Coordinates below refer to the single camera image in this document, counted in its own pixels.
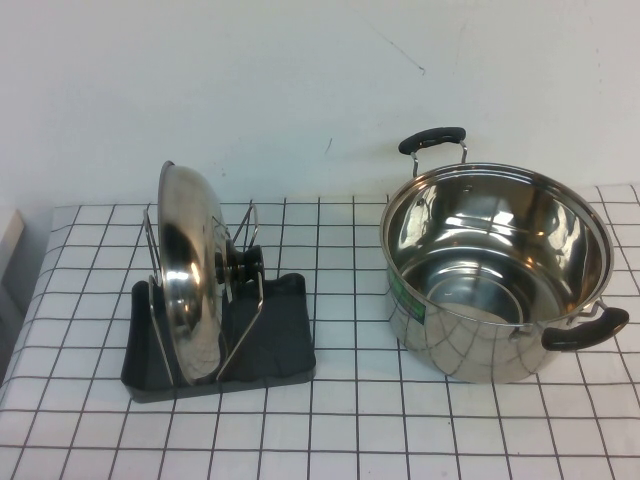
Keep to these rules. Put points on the stainless steel pot lid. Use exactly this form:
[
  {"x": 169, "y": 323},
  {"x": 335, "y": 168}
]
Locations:
[{"x": 190, "y": 300}]

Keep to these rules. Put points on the white black grid tablecloth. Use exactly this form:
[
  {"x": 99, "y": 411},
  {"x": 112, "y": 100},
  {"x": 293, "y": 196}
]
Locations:
[{"x": 350, "y": 440}]

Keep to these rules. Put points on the beige board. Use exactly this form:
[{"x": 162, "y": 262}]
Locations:
[{"x": 10, "y": 240}]

